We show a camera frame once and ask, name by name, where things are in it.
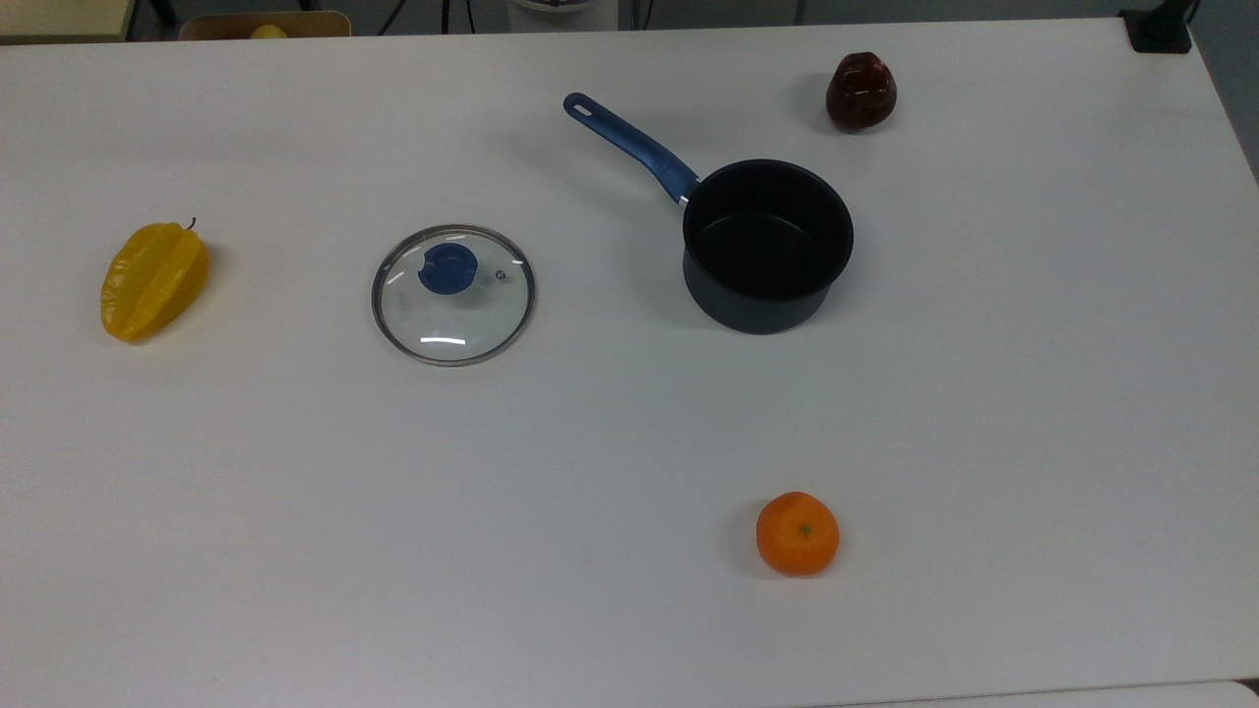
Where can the glass lid with blue knob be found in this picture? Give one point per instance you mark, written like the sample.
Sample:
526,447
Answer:
453,296

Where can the orange tangerine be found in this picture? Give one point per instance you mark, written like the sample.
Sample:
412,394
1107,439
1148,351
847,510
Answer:
798,534

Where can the dark red apple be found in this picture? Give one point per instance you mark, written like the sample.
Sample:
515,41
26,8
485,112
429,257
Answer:
861,92

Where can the yellow starfruit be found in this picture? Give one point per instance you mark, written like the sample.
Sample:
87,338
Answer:
152,283

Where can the small yellow fruit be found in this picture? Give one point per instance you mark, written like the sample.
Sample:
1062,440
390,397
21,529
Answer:
268,32

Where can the tan cardboard box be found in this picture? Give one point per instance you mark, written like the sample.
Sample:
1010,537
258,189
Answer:
211,27

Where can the black table clamp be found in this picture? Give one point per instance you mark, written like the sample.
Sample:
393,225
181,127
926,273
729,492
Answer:
1159,29

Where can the beige board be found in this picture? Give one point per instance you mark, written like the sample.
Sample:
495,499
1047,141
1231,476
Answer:
61,18

